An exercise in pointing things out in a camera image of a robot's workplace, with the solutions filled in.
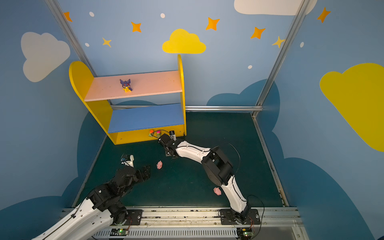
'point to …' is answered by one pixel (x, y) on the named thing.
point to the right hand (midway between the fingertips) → (173, 147)
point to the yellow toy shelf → (131, 106)
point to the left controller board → (114, 232)
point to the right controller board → (245, 233)
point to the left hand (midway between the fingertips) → (147, 169)
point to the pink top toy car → (158, 133)
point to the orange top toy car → (151, 133)
